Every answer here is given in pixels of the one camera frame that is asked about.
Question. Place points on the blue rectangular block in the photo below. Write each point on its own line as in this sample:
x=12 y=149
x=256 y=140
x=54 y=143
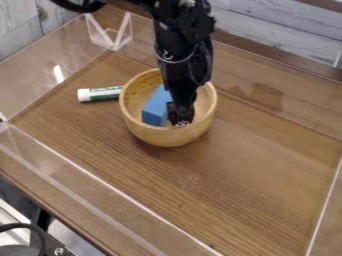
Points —
x=155 y=112

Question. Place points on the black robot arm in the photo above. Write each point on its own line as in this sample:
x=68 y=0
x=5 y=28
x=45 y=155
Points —
x=183 y=26

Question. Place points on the clear acrylic corner bracket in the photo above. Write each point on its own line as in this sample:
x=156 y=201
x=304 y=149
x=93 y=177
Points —
x=106 y=37

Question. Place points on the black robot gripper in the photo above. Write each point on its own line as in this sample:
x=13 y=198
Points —
x=185 y=66

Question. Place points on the brown wooden bowl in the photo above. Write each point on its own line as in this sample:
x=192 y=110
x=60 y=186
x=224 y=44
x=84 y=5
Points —
x=169 y=136

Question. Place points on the white green marker tube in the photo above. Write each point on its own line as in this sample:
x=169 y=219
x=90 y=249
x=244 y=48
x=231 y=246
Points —
x=93 y=94

